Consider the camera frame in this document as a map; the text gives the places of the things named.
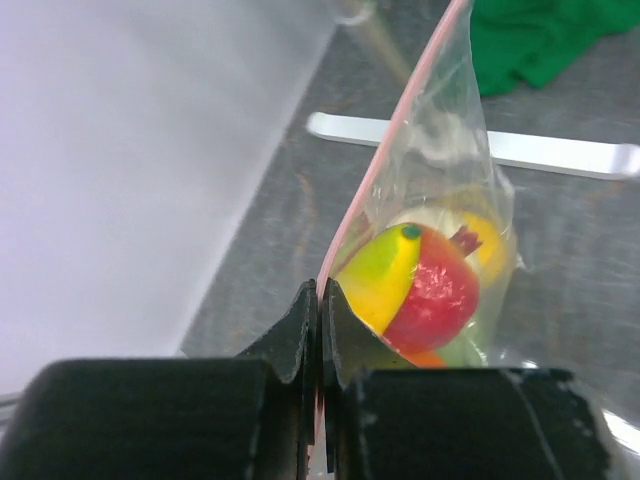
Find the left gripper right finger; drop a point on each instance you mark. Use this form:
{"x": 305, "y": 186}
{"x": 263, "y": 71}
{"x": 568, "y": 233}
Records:
{"x": 385, "y": 419}

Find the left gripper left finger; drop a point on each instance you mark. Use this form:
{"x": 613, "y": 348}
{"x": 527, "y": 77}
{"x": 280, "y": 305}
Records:
{"x": 249, "y": 416}

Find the orange fruit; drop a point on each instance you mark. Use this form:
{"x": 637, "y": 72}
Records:
{"x": 425, "y": 360}

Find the red apple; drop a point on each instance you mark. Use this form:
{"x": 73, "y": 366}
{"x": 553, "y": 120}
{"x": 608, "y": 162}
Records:
{"x": 443, "y": 296}

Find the single yellow banana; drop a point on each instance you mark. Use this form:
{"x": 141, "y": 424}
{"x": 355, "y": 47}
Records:
{"x": 377, "y": 278}

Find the clear dotted zip bag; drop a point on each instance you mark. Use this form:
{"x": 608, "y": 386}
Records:
{"x": 401, "y": 186}

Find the white clothes rack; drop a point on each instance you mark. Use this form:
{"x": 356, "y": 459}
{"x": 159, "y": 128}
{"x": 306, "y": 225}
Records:
{"x": 448, "y": 135}

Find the green t-shirt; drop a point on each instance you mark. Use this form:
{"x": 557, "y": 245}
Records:
{"x": 534, "y": 41}

